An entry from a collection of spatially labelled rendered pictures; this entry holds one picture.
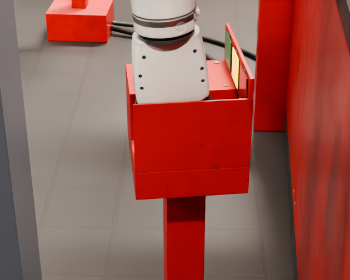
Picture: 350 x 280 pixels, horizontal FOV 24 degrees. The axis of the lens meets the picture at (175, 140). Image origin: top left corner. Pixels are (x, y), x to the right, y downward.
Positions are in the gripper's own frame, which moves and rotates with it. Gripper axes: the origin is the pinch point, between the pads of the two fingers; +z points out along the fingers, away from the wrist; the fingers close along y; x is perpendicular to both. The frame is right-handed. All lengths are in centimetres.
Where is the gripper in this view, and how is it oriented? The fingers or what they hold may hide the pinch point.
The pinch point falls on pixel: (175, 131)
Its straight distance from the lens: 114.1
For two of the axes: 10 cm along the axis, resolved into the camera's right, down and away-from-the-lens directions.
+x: 1.1, 4.9, -8.6
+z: 0.8, 8.6, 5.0
